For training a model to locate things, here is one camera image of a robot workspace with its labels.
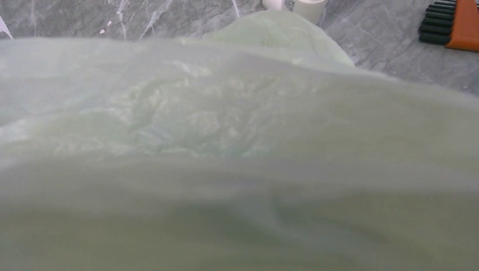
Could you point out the green avocado print plastic bag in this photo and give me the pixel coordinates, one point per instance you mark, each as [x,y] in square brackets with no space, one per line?
[258,147]

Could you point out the small orange black block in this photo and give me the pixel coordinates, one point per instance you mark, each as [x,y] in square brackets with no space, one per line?
[451,24]

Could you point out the white PVC pipe frame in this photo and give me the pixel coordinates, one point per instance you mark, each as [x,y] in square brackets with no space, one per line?
[311,10]

